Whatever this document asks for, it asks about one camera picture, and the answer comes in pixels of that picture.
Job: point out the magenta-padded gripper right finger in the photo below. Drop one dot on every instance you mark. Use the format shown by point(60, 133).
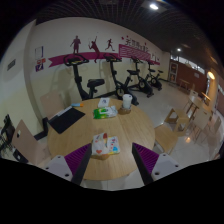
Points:
point(146, 160)

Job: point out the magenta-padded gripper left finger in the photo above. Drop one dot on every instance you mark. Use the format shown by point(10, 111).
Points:
point(77, 160)

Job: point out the colourful printed white towel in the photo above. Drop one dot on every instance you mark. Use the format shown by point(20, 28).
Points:
point(105, 146)

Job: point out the black rectangular desk mat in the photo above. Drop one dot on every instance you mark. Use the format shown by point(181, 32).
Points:
point(66, 120)

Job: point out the round wooden coaster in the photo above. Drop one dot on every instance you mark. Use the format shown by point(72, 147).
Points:
point(124, 111)

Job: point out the green wet wipes pack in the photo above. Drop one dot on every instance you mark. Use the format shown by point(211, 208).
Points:
point(105, 112)

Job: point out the blue and orange marker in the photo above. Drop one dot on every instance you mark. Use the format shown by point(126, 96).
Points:
point(77, 104)

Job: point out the white paper cup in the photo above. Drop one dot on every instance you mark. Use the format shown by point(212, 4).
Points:
point(127, 101)

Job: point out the group of wooden chairs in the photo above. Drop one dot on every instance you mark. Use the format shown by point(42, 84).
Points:
point(196, 121)

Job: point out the white tissue box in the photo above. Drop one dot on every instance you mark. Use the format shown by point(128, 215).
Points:
point(103, 102)

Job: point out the black floor equipment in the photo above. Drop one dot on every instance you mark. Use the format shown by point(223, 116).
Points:
point(6, 128)

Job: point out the black exercise bikes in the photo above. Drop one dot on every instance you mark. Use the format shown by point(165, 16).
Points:
point(78, 81)

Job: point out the round ceiling lights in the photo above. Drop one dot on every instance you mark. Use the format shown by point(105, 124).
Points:
point(153, 6)

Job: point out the small wall posters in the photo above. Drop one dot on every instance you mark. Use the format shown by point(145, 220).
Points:
point(39, 52)

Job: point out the grey wall sign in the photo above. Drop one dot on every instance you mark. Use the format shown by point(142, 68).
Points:
point(11, 64)

